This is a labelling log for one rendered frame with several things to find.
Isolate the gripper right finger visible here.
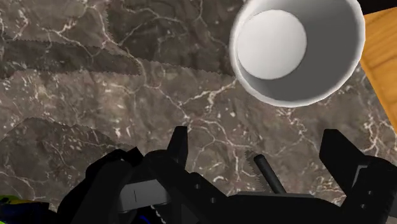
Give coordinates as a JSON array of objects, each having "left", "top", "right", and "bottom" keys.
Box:
[{"left": 319, "top": 128, "right": 397, "bottom": 224}]

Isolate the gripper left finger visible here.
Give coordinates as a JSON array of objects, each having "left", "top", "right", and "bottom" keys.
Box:
[{"left": 57, "top": 125, "right": 230, "bottom": 224}]

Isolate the blue and yellow object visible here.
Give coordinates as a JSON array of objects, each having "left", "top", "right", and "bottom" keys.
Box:
[{"left": 0, "top": 194, "right": 51, "bottom": 224}]

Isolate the black pen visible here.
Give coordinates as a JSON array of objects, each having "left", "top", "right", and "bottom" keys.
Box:
[{"left": 253, "top": 154, "right": 287, "bottom": 195}]

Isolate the orange wooden board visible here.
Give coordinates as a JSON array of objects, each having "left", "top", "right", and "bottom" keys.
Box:
[{"left": 359, "top": 7, "right": 397, "bottom": 132}]

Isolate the white cup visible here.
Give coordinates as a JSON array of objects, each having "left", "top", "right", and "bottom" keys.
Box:
[{"left": 228, "top": 0, "right": 366, "bottom": 108}]

